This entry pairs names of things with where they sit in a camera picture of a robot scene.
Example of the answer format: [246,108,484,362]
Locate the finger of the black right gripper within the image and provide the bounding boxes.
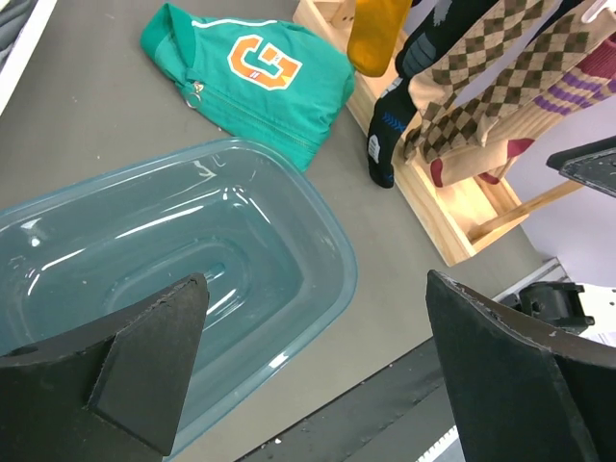
[546,136,616,197]

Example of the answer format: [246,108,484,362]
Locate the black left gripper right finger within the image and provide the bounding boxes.
[426,270,615,461]

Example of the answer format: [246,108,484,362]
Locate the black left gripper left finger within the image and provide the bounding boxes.
[1,273,209,457]

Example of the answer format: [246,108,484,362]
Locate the beige maroon purple striped sock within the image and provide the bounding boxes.
[478,36,615,184]

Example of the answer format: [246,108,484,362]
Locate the beige brown argyle sock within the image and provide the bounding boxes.
[407,1,615,188]
[407,1,553,162]

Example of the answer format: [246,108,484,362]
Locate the white round sock hanger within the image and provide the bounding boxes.
[581,0,616,24]

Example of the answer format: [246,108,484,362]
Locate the blue translucent plastic tub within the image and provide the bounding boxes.
[1,139,357,461]

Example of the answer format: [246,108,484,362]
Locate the black sports sock blue accents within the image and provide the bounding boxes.
[367,0,509,190]

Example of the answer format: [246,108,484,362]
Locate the mustard yellow sock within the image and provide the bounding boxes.
[346,0,413,77]

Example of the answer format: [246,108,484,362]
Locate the green jacket with orange logo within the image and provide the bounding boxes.
[140,3,355,171]

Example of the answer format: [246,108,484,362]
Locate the wooden rack base frame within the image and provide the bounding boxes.
[293,0,581,267]

